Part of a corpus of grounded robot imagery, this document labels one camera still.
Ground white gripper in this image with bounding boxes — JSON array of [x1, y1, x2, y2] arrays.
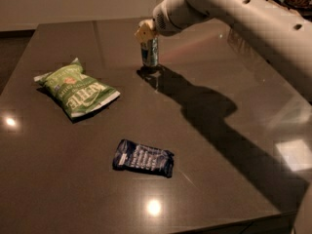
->
[[135, 0, 209, 43]]

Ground silver redbull can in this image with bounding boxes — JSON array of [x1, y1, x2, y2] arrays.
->
[[140, 38, 159, 67]]

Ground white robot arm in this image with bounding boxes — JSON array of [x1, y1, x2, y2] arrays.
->
[[136, 0, 312, 100]]

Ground green kettle chips bag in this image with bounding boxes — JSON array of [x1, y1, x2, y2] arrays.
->
[[34, 58, 120, 120]]

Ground dark blue snack packet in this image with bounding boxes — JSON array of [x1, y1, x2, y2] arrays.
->
[[112, 139, 174, 178]]

